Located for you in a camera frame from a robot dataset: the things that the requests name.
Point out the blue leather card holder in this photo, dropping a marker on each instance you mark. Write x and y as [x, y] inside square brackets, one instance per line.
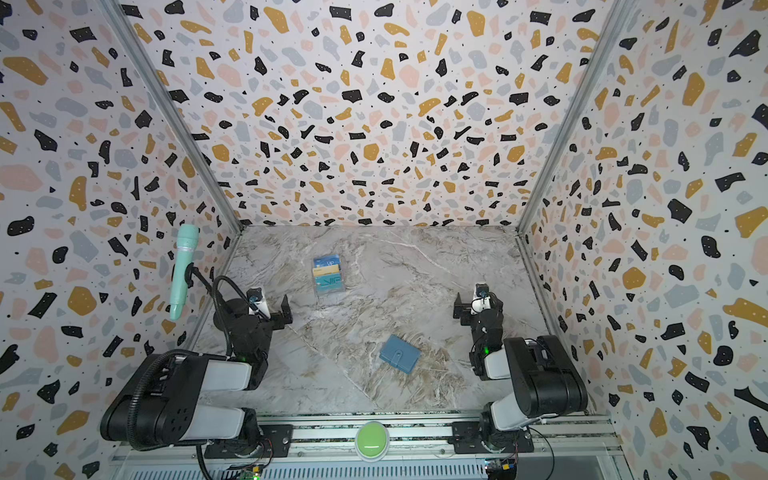
[399, 354]

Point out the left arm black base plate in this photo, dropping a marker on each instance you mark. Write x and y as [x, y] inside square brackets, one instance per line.
[262, 442]

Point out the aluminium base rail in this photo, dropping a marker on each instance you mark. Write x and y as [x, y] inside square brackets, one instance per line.
[393, 437]

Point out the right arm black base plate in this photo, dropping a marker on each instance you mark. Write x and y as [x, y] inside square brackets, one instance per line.
[475, 437]

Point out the black microphone stand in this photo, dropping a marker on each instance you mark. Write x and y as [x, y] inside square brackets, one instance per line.
[192, 273]

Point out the white ventilated cable duct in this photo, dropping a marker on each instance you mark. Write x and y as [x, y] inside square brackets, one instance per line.
[439, 469]

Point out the green push button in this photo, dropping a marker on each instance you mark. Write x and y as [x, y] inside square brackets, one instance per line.
[372, 441]

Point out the mint green microphone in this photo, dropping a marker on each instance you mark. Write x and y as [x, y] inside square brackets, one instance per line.
[186, 242]

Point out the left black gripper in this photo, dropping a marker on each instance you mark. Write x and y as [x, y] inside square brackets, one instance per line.
[279, 312]

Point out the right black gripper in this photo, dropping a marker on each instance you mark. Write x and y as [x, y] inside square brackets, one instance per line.
[469, 306]

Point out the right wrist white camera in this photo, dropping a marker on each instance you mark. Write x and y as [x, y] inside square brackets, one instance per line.
[481, 298]

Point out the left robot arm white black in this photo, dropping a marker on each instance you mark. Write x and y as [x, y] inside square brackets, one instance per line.
[160, 405]

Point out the clear box with cards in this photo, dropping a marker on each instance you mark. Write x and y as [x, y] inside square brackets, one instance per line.
[327, 274]

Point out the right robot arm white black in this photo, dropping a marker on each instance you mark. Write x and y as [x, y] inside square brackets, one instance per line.
[545, 383]

